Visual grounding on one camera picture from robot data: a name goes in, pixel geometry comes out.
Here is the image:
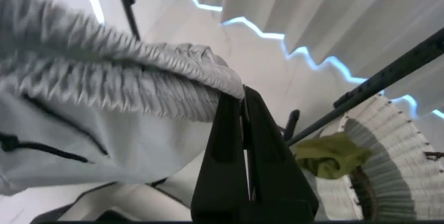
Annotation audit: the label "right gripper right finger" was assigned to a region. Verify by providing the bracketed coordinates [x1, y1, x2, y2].
[242, 85, 319, 222]

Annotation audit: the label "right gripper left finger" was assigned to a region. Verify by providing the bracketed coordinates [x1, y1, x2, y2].
[190, 92, 250, 222]

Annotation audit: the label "green garment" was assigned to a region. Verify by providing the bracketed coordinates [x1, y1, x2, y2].
[293, 132, 374, 180]

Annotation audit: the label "pale grey shorts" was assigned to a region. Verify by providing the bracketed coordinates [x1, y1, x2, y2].
[0, 0, 246, 197]

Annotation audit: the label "white laundry basket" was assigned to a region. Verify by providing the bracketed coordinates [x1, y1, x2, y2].
[314, 94, 444, 222]

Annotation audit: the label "black clothes rack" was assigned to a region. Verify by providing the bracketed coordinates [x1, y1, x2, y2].
[112, 0, 444, 147]

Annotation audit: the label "white curtain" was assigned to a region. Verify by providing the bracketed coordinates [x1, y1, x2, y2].
[157, 0, 444, 117]

